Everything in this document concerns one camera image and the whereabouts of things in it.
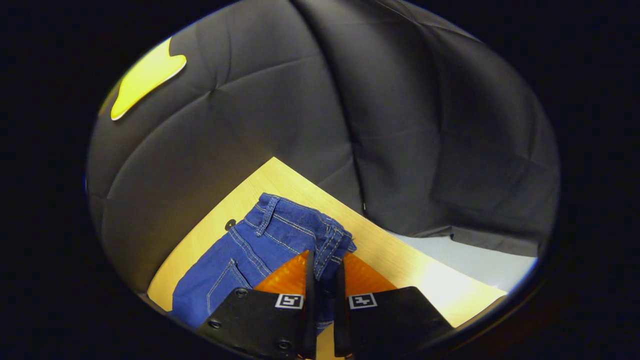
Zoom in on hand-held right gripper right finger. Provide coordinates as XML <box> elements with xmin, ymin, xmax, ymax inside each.
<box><xmin>332</xmin><ymin>251</ymin><xmax>456</xmax><ymax>359</ymax></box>

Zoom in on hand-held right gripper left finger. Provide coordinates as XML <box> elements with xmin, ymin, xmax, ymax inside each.
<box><xmin>196</xmin><ymin>249</ymin><xmax>317</xmax><ymax>360</ymax></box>

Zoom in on black backdrop cloth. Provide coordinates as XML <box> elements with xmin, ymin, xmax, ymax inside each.
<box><xmin>86</xmin><ymin>0</ymin><xmax>561</xmax><ymax>296</ymax></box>

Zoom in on blue denim jeans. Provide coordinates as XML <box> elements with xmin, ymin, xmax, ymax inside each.
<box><xmin>171</xmin><ymin>192</ymin><xmax>358</xmax><ymax>336</ymax></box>

